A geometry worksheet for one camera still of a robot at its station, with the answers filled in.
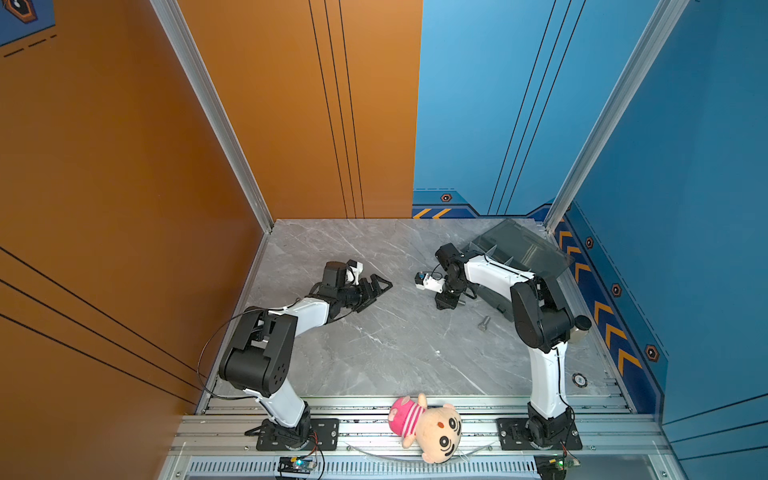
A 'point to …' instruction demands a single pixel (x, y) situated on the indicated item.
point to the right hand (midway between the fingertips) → (441, 300)
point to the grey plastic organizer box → (516, 243)
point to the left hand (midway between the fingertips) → (386, 289)
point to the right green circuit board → (554, 466)
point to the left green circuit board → (296, 464)
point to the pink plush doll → (436, 431)
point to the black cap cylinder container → (582, 325)
